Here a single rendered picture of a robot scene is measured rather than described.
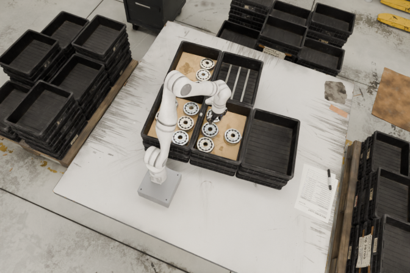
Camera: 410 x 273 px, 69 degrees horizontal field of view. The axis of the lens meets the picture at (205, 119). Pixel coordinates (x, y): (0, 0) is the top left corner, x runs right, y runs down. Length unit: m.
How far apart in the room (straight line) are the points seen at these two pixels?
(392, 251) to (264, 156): 1.05
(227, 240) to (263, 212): 0.27
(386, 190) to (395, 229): 0.34
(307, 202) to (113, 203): 1.16
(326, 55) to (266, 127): 1.43
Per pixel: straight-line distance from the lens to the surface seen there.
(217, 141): 1.85
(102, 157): 1.99
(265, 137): 1.93
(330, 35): 3.24
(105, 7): 3.99
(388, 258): 2.40
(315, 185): 2.05
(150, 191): 1.77
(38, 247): 2.71
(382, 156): 2.95
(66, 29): 3.22
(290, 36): 3.07
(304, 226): 1.95
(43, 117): 2.52
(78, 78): 2.79
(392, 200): 2.68
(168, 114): 1.34
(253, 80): 2.16
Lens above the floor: 2.48
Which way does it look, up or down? 59 degrees down
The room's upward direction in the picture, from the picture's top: 9 degrees clockwise
